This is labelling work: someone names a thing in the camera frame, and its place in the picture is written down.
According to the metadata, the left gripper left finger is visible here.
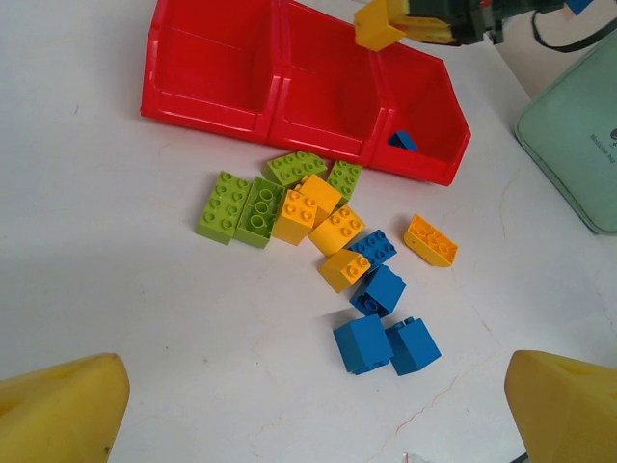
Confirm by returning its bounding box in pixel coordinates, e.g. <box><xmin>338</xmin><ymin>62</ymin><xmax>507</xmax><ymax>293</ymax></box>
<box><xmin>0</xmin><ymin>352</ymin><xmax>131</xmax><ymax>463</ymax></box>

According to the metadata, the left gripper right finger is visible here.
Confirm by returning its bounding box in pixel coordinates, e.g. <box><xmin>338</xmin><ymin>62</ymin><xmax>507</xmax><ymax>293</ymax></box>
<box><xmin>504</xmin><ymin>349</ymin><xmax>617</xmax><ymax>463</ymax></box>

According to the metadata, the blue lego brick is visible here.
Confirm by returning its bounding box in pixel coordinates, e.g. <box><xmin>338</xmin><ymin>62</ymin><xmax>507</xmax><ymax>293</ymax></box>
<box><xmin>388</xmin><ymin>130</ymin><xmax>420</xmax><ymax>152</ymax></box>
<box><xmin>385</xmin><ymin>316</ymin><xmax>443</xmax><ymax>377</ymax></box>
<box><xmin>333</xmin><ymin>314</ymin><xmax>392</xmax><ymax>375</ymax></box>
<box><xmin>347</xmin><ymin>230</ymin><xmax>398</xmax><ymax>269</ymax></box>
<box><xmin>349</xmin><ymin>264</ymin><xmax>408</xmax><ymax>317</ymax></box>

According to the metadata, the yellow curved lego brick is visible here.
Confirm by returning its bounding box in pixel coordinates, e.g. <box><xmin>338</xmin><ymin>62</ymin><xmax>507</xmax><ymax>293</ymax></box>
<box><xmin>403</xmin><ymin>214</ymin><xmax>459</xmax><ymax>268</ymax></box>

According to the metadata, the green two-by-four lego brick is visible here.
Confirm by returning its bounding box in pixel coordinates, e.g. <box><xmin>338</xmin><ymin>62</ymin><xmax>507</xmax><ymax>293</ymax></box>
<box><xmin>233</xmin><ymin>177</ymin><xmax>286</xmax><ymax>250</ymax></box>
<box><xmin>195</xmin><ymin>171</ymin><xmax>252</xmax><ymax>247</ymax></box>

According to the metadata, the mint green zip case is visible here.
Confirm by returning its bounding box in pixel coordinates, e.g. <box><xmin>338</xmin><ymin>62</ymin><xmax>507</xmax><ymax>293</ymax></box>
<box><xmin>514</xmin><ymin>36</ymin><xmax>617</xmax><ymax>236</ymax></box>

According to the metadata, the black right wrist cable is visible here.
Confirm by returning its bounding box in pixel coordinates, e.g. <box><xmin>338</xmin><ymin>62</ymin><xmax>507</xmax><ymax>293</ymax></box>
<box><xmin>529</xmin><ymin>9</ymin><xmax>617</xmax><ymax>54</ymax></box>

